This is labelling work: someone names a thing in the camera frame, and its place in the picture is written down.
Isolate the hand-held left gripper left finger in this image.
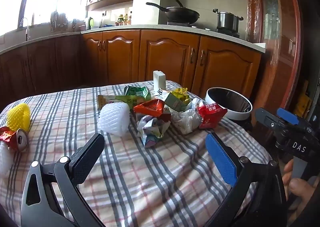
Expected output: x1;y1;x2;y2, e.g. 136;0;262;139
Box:
20;132;105;227

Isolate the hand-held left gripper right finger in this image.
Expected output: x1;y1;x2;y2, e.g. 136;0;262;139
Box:
204;132;288;227

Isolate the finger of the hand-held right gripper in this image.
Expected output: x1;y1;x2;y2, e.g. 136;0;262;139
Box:
255;107;292;140
277;108;312;130

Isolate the white bin with black liner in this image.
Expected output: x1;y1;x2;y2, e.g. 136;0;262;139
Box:
205;87;253;120

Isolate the green drink carton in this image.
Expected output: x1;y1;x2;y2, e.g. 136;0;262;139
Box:
164;92;190;112

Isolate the green foil snack bag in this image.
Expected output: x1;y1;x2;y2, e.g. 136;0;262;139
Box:
124;85;152;101

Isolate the person's right hand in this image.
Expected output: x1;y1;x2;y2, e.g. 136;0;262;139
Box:
282;159;318;220

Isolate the yellow plastic object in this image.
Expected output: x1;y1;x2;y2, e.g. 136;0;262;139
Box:
294;79;313;118

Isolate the red snack packet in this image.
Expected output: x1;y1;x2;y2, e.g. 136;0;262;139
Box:
197;103;228;129

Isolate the large white foam net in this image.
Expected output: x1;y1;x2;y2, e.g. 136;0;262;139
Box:
97;102;131;136

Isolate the crumpled white plastic bag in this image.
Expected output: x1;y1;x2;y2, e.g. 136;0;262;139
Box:
171;98;204;135

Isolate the plaid tablecloth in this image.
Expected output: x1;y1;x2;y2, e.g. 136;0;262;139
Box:
0;80;272;227

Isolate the long beige green wrapper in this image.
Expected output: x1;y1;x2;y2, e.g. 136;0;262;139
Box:
97;94;145;110

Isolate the crushed red can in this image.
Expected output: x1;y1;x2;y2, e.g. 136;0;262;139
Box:
0;126;30;153

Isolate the wooden glass display cabinet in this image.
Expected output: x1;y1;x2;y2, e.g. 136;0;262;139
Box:
247;0;304;120

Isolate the crumpled colourful paper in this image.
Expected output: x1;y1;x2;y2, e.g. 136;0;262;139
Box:
137;114;170;148

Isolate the small white foam net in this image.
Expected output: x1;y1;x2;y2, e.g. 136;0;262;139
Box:
0;141;15;176

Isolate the yellow foam fruit net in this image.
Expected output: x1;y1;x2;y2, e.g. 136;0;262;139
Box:
7;103;32;134

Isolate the yellow snack wrapper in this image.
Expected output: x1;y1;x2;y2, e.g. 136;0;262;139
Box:
171;87;191;105

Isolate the red triangular wrapper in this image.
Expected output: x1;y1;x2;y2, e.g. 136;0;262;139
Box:
133;99;172;124

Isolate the white printed paper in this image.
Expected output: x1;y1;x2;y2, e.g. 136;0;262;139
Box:
151;88;170;100

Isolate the white box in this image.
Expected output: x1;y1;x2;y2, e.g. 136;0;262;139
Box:
153;70;166;92

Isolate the narrow wooden cabinet door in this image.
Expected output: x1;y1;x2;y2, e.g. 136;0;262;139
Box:
82;32;103;86

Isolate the dark wooden sink cabinet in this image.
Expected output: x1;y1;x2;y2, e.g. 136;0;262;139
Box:
0;34;84;112

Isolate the steel pot with lid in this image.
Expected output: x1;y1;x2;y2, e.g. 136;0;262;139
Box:
213;8;244;33

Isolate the gas stove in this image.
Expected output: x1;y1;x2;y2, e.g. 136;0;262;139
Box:
166;21;240;39

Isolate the black wok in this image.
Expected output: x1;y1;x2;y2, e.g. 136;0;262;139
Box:
146;0;200;24

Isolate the utensil rack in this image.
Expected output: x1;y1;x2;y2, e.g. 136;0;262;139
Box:
50;11;67;32

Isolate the metal faucet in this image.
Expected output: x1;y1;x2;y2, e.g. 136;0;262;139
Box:
19;17;31;41

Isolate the speckled kitchen countertop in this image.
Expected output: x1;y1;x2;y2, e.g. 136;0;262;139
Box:
0;24;266;55

